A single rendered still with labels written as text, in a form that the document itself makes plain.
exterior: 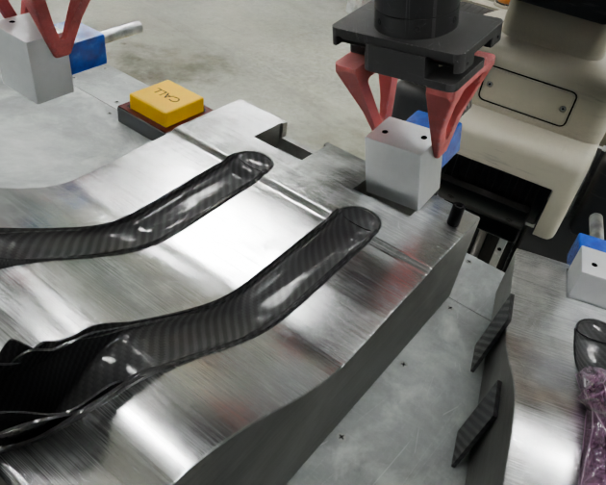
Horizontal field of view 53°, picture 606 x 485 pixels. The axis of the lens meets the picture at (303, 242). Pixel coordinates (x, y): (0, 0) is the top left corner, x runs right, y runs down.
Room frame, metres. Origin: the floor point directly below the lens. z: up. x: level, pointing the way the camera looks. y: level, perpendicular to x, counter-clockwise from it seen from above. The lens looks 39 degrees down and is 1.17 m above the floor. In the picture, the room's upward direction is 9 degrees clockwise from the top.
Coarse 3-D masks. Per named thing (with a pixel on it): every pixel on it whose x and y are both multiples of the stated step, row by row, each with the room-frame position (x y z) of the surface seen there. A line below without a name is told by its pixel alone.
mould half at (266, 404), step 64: (192, 128) 0.47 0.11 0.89; (256, 128) 0.49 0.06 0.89; (0, 192) 0.32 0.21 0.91; (64, 192) 0.35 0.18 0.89; (128, 192) 0.37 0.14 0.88; (256, 192) 0.39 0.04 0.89; (320, 192) 0.40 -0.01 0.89; (128, 256) 0.29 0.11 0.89; (192, 256) 0.31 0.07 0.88; (256, 256) 0.32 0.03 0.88; (384, 256) 0.34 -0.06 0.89; (448, 256) 0.36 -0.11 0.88; (0, 320) 0.19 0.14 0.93; (64, 320) 0.20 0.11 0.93; (128, 320) 0.21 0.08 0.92; (320, 320) 0.27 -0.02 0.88; (384, 320) 0.28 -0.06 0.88; (192, 384) 0.18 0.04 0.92; (256, 384) 0.20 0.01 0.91; (320, 384) 0.22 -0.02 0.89; (64, 448) 0.13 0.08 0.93; (128, 448) 0.13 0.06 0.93; (192, 448) 0.14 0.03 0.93; (256, 448) 0.17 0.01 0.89
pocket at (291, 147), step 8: (272, 128) 0.50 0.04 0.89; (280, 128) 0.51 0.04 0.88; (256, 136) 0.48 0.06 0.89; (264, 136) 0.49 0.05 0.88; (272, 136) 0.50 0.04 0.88; (280, 136) 0.51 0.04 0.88; (272, 144) 0.50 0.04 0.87; (280, 144) 0.51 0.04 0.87; (288, 144) 0.50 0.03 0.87; (296, 144) 0.50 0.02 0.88; (288, 152) 0.50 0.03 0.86; (296, 152) 0.50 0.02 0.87; (304, 152) 0.49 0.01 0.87; (312, 152) 0.49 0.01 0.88
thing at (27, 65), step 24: (0, 24) 0.46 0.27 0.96; (24, 24) 0.47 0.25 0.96; (0, 48) 0.46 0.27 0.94; (24, 48) 0.44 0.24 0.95; (48, 48) 0.45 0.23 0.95; (72, 48) 0.48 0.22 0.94; (96, 48) 0.50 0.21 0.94; (24, 72) 0.44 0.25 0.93; (48, 72) 0.45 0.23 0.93; (72, 72) 0.47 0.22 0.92; (48, 96) 0.45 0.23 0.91
